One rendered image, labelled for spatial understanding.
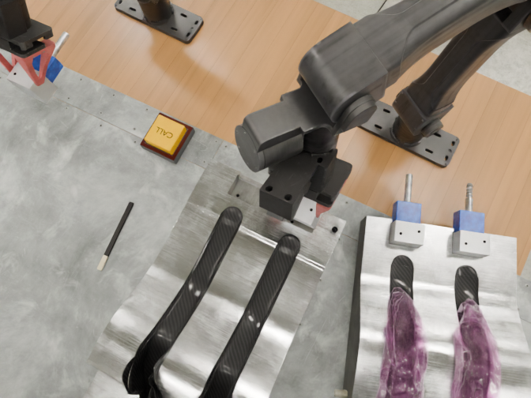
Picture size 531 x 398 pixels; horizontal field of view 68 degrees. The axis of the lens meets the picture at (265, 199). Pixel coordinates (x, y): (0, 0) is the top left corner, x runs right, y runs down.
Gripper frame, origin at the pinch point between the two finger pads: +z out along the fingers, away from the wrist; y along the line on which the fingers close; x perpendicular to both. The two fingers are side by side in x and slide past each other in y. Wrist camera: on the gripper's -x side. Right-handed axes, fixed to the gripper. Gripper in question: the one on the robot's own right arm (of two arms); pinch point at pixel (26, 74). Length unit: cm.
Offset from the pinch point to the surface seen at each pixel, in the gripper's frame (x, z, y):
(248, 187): 3.9, 7.5, 42.4
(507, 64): 150, 27, 104
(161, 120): 10.2, 6.9, 20.3
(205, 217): -4.7, 9.3, 38.6
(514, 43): 161, 21, 104
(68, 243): -13.5, 23.9, 14.8
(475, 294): 4, 9, 85
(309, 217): -3, 1, 55
